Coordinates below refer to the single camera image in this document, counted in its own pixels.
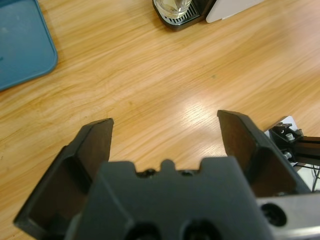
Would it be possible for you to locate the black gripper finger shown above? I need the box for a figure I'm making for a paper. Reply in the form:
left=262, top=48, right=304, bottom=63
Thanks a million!
left=216, top=109, right=312, bottom=198
left=13, top=117, right=115, bottom=236

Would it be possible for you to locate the clear drinking glass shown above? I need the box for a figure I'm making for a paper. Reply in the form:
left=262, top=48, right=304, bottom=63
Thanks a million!
left=152, top=0, right=193, bottom=20

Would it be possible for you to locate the white capsule coffee machine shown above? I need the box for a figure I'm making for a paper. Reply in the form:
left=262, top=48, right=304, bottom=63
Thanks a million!
left=205, top=0, right=266, bottom=24

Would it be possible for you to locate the teal square plastic tray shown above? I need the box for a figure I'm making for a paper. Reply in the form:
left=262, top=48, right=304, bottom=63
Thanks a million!
left=0, top=0, right=59, bottom=92

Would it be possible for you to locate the grey camera mount dark post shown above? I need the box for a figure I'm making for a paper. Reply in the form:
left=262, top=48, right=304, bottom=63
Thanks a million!
left=264, top=115, right=320, bottom=193

